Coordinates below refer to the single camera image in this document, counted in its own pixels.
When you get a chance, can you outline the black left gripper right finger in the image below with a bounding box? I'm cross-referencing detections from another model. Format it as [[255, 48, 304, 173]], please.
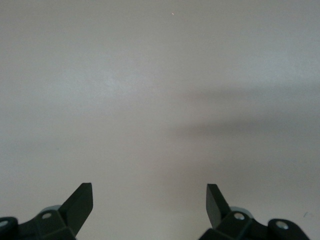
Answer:
[[198, 183, 270, 240]]

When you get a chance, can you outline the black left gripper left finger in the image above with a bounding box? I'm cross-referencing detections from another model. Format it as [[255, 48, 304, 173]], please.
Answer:
[[17, 182, 94, 240]]

